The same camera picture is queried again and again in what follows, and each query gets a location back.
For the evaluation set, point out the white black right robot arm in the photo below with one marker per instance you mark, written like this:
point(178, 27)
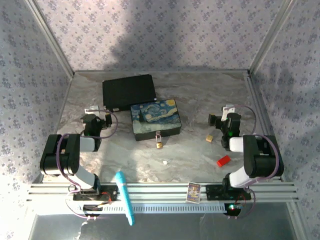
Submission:
point(262, 160)

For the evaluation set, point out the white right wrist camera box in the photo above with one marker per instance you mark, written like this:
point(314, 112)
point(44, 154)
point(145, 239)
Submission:
point(228, 111)

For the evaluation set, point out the aluminium rear rail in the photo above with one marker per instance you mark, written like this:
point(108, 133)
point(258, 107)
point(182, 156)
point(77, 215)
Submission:
point(162, 71)

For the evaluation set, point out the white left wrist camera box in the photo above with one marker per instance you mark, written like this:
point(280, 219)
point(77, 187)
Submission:
point(92, 110)

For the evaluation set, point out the circuit board with LED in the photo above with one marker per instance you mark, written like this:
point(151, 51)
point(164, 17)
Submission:
point(233, 208)

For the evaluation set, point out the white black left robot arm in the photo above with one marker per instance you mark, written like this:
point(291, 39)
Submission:
point(62, 155)

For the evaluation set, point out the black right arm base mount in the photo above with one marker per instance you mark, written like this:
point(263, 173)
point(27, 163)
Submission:
point(215, 192)

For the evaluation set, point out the small picture card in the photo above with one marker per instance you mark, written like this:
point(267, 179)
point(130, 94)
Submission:
point(193, 192)

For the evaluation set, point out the starry night painted box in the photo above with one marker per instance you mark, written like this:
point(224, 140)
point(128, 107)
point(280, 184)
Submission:
point(156, 117)

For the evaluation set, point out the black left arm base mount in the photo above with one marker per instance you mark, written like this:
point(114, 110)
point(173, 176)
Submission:
point(112, 193)

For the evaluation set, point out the red rectangular block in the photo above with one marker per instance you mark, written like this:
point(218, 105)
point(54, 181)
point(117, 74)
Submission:
point(223, 161)

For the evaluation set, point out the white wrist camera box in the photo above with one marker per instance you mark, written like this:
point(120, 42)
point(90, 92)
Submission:
point(228, 111)
point(92, 110)

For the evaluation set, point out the aluminium corner post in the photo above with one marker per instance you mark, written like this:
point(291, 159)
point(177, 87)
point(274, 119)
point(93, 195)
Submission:
point(270, 37)
point(50, 37)

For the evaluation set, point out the small wooden cube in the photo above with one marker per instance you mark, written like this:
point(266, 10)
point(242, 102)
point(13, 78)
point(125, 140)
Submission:
point(209, 139)

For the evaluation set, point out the black flat case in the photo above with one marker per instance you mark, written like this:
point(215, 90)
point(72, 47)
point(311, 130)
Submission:
point(128, 91)

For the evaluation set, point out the small brass padlock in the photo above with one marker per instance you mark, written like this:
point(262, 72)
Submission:
point(159, 144)

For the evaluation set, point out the aluminium side rail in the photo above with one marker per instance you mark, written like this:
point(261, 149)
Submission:
point(265, 120)

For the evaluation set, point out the cyan marker pen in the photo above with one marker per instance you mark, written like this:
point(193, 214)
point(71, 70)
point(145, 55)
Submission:
point(125, 197)

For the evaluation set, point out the black left base board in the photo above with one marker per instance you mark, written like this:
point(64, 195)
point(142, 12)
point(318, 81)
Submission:
point(92, 208)

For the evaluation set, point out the aluminium front frame rail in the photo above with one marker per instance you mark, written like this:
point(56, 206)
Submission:
point(162, 192)

